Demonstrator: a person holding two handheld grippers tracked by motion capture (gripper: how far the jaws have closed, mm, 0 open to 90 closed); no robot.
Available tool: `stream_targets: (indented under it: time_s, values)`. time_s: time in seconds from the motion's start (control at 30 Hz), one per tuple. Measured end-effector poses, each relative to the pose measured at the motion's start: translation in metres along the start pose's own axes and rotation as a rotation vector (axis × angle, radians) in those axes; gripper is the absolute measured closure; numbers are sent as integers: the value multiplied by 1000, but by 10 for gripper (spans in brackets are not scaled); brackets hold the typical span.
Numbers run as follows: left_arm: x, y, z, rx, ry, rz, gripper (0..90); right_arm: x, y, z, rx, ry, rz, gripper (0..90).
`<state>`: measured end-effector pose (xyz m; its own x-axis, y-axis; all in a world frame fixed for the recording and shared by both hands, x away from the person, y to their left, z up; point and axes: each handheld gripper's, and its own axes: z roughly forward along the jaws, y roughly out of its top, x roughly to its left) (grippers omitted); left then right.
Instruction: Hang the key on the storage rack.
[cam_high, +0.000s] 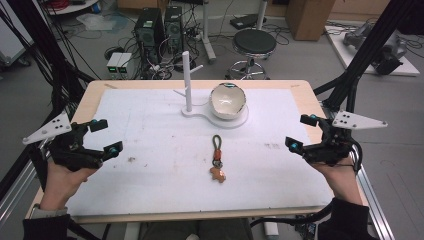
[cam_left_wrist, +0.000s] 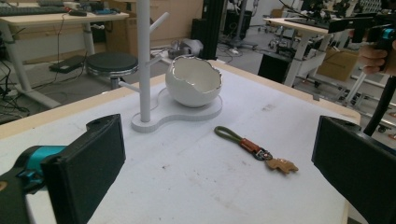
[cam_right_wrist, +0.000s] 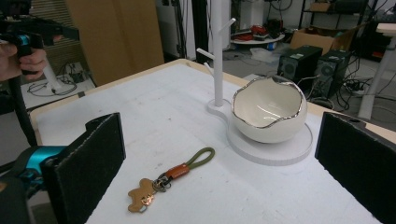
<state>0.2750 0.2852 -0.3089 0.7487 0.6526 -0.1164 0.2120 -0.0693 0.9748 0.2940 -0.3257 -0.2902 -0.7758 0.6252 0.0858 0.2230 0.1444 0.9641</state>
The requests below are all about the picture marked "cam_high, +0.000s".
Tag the white floor board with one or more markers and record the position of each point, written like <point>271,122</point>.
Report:
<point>340,50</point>

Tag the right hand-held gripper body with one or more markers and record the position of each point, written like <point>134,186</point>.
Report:
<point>333,146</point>

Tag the white ceramic bowl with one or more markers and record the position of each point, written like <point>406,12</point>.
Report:
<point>226,100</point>

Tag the aluminium rail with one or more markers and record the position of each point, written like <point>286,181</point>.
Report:
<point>15,191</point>
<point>371,200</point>

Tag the clear plastic bag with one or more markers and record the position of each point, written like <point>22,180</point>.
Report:
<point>96,21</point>

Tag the white table mat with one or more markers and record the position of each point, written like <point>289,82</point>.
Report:
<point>160,166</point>

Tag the white table leg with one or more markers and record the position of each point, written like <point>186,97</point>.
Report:
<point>207,33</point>

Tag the small white power unit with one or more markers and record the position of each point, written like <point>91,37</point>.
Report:
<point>112,63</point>
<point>125,63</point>

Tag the grey and black machine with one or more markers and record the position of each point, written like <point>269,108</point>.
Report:
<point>388,50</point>

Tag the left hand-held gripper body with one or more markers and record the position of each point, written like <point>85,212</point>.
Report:
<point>66,150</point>

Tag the white peg stand with base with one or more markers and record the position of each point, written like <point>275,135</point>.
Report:
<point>187,83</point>

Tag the flat black device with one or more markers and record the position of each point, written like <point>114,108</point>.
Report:
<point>246,21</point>

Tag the black metal frame strut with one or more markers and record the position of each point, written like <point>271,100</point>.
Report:
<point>40,40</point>
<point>370,46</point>

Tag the brown cardboard box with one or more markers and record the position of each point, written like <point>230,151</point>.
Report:
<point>308,18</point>

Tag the black computer tower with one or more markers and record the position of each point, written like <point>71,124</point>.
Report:
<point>173,28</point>
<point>149,33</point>

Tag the black round stool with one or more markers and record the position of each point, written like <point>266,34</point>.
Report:
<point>254,41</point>

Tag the person's left hand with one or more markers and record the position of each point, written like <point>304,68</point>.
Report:
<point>61,186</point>

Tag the person's right hand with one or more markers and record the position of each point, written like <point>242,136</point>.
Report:
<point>341,181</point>

